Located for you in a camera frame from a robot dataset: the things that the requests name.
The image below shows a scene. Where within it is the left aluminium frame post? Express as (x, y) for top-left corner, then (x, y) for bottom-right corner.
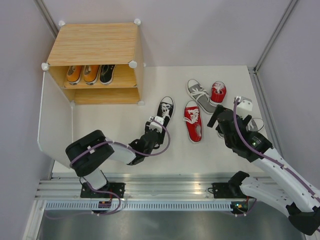
(33, 0), (59, 38)

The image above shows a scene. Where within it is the purple cable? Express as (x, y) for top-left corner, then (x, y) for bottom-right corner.
(44, 119), (172, 221)
(229, 97), (320, 218)

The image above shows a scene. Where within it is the aluminium frame post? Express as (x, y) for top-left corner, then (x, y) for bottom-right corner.
(33, 0), (59, 38)
(248, 0), (300, 160)

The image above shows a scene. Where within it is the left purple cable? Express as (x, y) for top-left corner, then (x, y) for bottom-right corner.
(44, 119), (172, 221)

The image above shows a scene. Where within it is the red sneaker front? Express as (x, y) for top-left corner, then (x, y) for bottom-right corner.
(183, 100), (202, 144)

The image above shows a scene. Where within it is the grey sneaker back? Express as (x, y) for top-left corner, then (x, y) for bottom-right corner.
(186, 79), (216, 115)

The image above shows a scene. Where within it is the white slotted cable duct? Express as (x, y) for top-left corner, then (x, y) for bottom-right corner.
(45, 200), (232, 212)

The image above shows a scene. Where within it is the red sneaker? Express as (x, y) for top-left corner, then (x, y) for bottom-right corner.
(183, 100), (202, 144)
(209, 81), (227, 107)

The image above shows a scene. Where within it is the wooden two-shelf shoe cabinet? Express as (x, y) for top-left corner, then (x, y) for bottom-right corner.
(41, 19), (144, 105)

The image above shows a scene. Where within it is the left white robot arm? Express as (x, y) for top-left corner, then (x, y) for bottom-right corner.
(65, 122), (171, 198)

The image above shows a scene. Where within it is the black sneaker back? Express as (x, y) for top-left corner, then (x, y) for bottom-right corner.
(157, 96), (175, 127)

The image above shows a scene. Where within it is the black sneaker orange sole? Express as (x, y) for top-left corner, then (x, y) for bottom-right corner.
(99, 64), (116, 85)

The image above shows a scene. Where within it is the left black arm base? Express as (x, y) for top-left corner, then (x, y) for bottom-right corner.
(79, 177), (126, 209)

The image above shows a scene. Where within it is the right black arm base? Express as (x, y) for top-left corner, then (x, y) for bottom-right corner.
(207, 171), (257, 217)

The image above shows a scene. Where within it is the red sneaker back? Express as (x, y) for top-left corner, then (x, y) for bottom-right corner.
(209, 81), (227, 107)

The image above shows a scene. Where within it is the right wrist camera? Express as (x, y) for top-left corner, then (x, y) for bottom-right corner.
(234, 96), (253, 119)

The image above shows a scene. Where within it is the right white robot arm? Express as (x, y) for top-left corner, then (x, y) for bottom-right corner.
(207, 104), (320, 236)

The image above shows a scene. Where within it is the aluminium mounting rail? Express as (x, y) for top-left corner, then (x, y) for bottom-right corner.
(35, 173), (231, 201)

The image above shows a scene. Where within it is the grey sneaker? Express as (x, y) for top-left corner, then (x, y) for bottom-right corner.
(216, 117), (265, 139)
(186, 79), (216, 115)

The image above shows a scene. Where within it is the right aluminium frame post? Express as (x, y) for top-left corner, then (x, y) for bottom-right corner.
(248, 0), (300, 160)

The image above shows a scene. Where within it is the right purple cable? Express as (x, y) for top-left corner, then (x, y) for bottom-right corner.
(229, 97), (320, 218)

